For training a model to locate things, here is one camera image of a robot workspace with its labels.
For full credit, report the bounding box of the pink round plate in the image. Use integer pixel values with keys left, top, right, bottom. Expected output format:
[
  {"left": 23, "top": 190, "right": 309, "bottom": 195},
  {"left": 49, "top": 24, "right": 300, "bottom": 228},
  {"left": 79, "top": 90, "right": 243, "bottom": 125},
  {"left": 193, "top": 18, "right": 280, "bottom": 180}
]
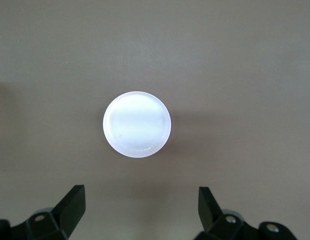
[{"left": 102, "top": 91, "right": 172, "bottom": 159}]

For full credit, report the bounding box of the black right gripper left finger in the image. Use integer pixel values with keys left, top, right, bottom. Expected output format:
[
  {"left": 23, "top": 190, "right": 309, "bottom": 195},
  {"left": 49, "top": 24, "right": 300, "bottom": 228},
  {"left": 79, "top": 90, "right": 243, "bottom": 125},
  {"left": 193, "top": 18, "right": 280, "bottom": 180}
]
[{"left": 0, "top": 184, "right": 86, "bottom": 240}]

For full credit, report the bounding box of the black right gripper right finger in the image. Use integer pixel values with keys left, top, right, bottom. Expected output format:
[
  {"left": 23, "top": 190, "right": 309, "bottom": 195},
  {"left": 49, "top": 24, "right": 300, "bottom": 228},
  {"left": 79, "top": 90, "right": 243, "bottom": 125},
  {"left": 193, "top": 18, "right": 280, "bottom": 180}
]
[{"left": 197, "top": 185, "right": 296, "bottom": 240}]

